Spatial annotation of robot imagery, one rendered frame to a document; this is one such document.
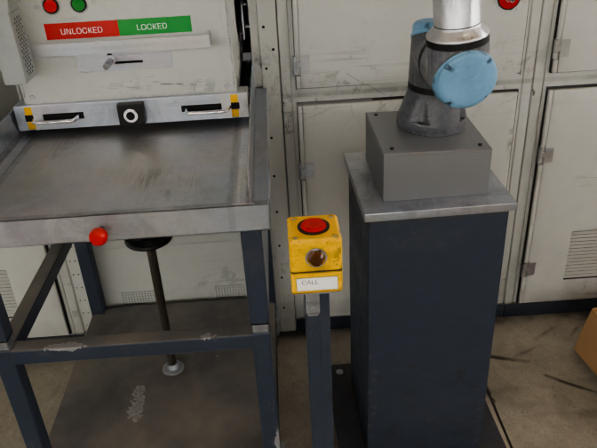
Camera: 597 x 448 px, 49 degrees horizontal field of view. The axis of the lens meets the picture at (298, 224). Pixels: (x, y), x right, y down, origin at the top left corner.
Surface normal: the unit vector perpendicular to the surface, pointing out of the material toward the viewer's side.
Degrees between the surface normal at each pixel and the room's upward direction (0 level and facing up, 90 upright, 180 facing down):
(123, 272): 90
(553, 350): 0
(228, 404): 0
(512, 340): 0
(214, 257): 90
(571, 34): 90
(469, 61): 100
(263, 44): 90
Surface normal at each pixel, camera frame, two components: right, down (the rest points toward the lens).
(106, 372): -0.05, -0.87
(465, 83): 0.11, 0.62
